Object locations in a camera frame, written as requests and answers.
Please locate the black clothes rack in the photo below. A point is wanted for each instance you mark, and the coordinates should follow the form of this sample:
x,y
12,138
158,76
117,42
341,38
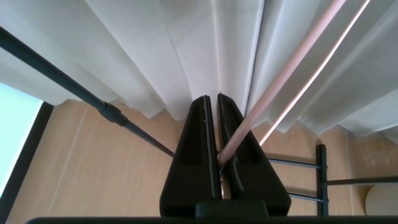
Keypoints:
x,y
112,112

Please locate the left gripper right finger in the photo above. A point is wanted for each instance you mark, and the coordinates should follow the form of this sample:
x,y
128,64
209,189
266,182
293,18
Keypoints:
x,y
261,186

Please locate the pink clothes hanger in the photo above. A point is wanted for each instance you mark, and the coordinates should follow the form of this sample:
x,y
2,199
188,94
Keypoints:
x,y
281,77
315,71

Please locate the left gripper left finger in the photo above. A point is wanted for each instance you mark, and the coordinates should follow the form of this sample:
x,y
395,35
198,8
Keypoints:
x,y
192,180

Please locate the beige curtain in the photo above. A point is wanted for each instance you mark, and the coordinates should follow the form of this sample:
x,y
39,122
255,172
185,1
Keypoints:
x,y
124,46

